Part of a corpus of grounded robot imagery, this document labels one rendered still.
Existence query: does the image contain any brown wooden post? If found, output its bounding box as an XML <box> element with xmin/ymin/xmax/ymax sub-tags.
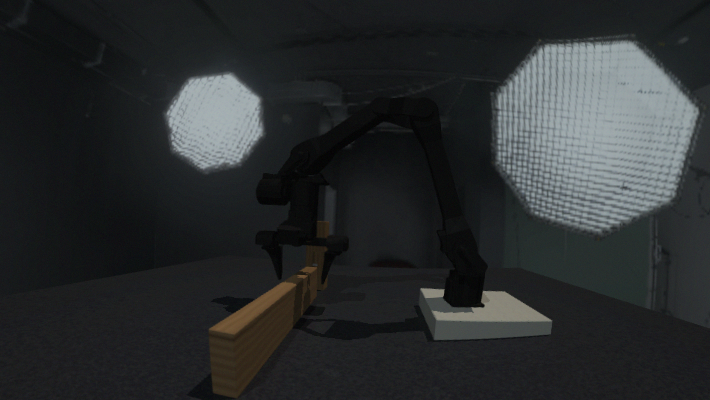
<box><xmin>305</xmin><ymin>221</ymin><xmax>329</xmax><ymax>290</ymax></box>

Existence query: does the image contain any wooden side rail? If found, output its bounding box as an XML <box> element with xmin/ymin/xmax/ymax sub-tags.
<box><xmin>208</xmin><ymin>267</ymin><xmax>317</xmax><ymax>399</ymax></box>

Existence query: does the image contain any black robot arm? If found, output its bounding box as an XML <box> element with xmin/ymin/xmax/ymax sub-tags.
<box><xmin>256</xmin><ymin>97</ymin><xmax>488</xmax><ymax>308</ymax></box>

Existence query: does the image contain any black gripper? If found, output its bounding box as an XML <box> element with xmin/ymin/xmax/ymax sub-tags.
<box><xmin>255</xmin><ymin>206</ymin><xmax>349</xmax><ymax>285</ymax></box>

